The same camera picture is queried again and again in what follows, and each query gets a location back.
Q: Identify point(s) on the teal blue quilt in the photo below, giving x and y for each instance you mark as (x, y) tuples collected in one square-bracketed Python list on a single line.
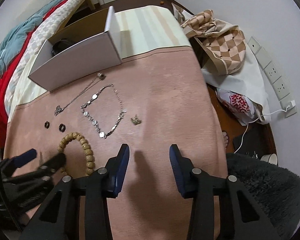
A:
[(14, 40)]

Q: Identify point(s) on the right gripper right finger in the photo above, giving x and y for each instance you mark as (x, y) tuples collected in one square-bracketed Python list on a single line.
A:
[(195, 184)]

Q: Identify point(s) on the white power strip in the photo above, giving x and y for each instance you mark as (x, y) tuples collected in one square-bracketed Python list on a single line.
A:
[(275, 77)]

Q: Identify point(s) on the pink table cloth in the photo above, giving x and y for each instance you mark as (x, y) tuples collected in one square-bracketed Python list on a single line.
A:
[(165, 88)]

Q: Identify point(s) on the white cardboard box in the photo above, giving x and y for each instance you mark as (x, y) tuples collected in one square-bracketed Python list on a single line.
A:
[(98, 47)]

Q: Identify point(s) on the red blanket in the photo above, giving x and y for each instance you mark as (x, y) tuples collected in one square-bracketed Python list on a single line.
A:
[(7, 84)]

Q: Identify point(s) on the checkered brown cloth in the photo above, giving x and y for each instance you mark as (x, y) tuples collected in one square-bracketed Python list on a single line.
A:
[(223, 43)]

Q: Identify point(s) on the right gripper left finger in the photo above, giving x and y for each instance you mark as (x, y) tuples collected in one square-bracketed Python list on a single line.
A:
[(104, 183)]

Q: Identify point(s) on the dark fuzzy cushion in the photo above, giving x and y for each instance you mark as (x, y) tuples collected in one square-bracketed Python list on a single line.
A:
[(276, 189)]

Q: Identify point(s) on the white plastic bag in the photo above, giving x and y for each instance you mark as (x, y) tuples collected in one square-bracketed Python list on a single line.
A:
[(243, 92)]

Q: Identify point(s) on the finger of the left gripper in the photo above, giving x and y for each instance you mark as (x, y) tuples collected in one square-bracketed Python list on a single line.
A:
[(41, 175), (8, 166)]

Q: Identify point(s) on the small gold earrings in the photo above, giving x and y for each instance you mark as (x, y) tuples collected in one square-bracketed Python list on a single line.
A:
[(135, 120)]

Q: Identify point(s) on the white cup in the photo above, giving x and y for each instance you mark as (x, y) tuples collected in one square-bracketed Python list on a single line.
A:
[(270, 158)]

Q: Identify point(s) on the striped cream mattress pad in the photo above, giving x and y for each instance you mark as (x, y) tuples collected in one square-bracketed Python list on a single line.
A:
[(142, 30)]

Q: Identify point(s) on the checkered white mattress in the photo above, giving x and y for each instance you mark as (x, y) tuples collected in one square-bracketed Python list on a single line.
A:
[(35, 47)]

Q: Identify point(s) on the black item in box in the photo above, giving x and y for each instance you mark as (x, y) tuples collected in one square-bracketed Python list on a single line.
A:
[(61, 45)]

